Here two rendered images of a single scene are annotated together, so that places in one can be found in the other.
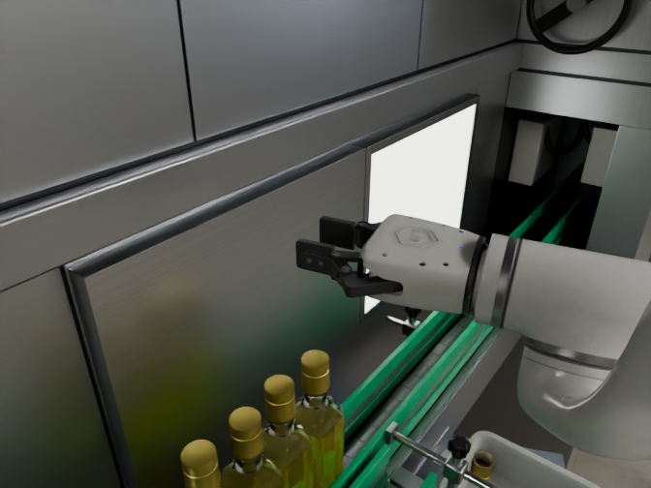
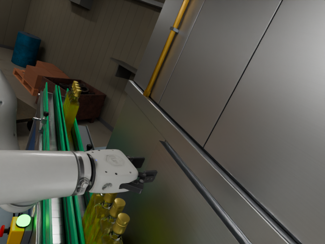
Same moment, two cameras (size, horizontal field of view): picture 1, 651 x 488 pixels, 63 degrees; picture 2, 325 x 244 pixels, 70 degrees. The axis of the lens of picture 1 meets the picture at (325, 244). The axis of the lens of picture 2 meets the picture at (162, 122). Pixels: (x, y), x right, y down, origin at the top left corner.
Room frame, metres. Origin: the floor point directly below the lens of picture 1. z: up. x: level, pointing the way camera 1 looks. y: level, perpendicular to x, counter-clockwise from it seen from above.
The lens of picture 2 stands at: (0.64, -0.49, 1.77)
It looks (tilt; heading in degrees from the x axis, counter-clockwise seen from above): 16 degrees down; 109
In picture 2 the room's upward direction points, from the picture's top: 25 degrees clockwise
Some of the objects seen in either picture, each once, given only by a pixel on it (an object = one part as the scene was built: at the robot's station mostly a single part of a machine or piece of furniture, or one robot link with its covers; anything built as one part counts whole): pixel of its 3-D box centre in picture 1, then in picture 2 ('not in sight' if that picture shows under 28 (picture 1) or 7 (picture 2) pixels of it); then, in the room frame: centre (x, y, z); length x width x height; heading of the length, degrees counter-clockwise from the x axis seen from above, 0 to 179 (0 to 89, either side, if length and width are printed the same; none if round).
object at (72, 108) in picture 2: not in sight; (72, 110); (-0.33, 0.64, 1.19); 0.06 x 0.06 x 0.28; 52
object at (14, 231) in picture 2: not in sight; (19, 230); (0.13, 0.05, 0.96); 0.07 x 0.07 x 0.07; 52
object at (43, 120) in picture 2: not in sight; (38, 121); (-0.36, 0.45, 1.11); 0.07 x 0.04 x 0.13; 52
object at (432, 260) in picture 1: (427, 265); (104, 171); (0.44, -0.10, 1.49); 0.11 x 0.10 x 0.07; 66
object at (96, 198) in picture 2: not in sight; (93, 217); (0.35, 0.12, 1.16); 0.06 x 0.06 x 0.21; 53
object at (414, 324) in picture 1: (401, 328); not in sight; (0.82, -0.15, 1.11); 0.07 x 0.04 x 0.13; 52
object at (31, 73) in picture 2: not in sight; (43, 77); (-3.41, 3.09, 0.21); 1.14 x 0.81 x 0.41; 167
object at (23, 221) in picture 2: not in sight; (23, 220); (0.13, 0.05, 1.01); 0.05 x 0.05 x 0.03
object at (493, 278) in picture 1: (494, 278); (76, 173); (0.42, -0.16, 1.49); 0.09 x 0.03 x 0.08; 156
